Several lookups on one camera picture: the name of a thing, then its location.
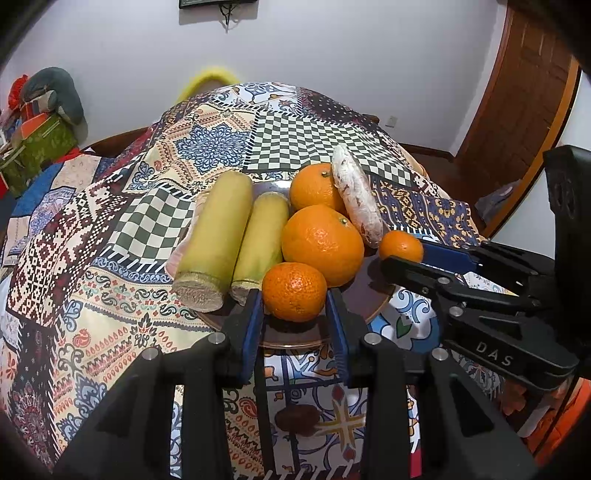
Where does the small hidden tangerine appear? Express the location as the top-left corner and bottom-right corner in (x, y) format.
(378, 230), (424, 263)

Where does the peeled pomelo segment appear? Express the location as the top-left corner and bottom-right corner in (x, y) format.
(331, 144), (384, 249)

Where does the large orange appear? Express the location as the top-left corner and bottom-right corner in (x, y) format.
(280, 205), (365, 287)

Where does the medium orange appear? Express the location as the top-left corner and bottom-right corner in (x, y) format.
(290, 163), (346, 214)

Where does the short yellow sugarcane piece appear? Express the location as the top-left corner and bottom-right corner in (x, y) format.
(229, 192), (290, 306)

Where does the long yellow sugarcane piece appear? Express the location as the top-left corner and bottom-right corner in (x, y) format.
(172, 171), (253, 313)

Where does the person's hand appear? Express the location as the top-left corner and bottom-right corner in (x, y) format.
(500, 379), (590, 465)

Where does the dark purple round plate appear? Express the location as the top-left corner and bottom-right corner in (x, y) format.
(195, 179), (399, 350)

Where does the brown wooden door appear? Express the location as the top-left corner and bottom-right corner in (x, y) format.
(457, 1), (580, 237)

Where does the dark red date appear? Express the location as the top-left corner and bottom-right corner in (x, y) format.
(274, 404), (321, 437)

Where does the patchwork patterned tablecloth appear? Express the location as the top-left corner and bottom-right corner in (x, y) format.
(1, 82), (484, 479)

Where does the yellow fuzzy chair back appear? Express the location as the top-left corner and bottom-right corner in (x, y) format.
(176, 67), (239, 104)

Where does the green fabric box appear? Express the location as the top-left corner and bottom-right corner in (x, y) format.
(1, 115), (78, 197)

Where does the grey plush toy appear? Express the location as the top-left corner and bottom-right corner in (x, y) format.
(20, 67), (84, 125)

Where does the white wall socket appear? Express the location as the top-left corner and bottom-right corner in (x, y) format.
(386, 116), (398, 128)

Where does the wall mounted black monitor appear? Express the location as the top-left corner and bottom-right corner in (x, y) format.
(178, 0), (256, 9)

